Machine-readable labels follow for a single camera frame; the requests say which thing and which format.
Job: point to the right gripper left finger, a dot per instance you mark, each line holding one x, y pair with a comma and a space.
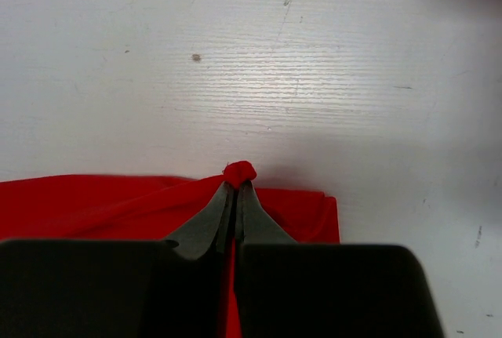
171, 287

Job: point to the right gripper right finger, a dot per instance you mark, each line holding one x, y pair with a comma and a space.
287, 289

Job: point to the red t shirt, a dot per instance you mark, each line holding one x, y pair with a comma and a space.
94, 207

